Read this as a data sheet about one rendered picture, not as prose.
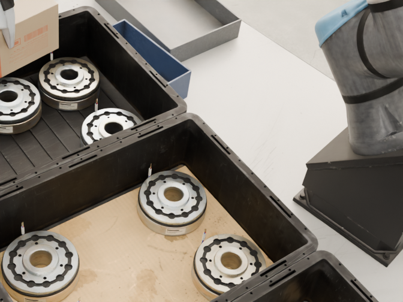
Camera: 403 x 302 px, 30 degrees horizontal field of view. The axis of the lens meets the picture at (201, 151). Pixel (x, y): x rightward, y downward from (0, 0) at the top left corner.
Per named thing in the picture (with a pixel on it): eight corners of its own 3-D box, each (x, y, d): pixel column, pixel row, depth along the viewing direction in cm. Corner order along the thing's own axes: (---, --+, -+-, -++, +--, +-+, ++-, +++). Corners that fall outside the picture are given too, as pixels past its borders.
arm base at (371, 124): (393, 111, 133) (372, 62, 130) (460, 109, 120) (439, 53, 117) (334, 154, 127) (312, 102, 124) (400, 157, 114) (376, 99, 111)
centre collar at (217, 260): (229, 242, 108) (230, 239, 107) (255, 265, 106) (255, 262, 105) (205, 260, 105) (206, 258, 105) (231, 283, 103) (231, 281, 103)
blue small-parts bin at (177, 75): (188, 96, 151) (192, 71, 146) (131, 129, 143) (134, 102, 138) (122, 45, 159) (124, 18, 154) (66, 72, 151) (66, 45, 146)
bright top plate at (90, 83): (77, 52, 132) (77, 50, 132) (111, 85, 128) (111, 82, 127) (27, 72, 127) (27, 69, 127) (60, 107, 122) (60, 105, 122)
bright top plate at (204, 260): (228, 224, 111) (229, 222, 110) (279, 268, 106) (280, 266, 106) (179, 260, 105) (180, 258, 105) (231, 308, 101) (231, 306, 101)
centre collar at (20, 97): (15, 84, 124) (15, 81, 123) (29, 103, 121) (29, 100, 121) (-13, 93, 122) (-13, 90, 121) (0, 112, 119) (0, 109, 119)
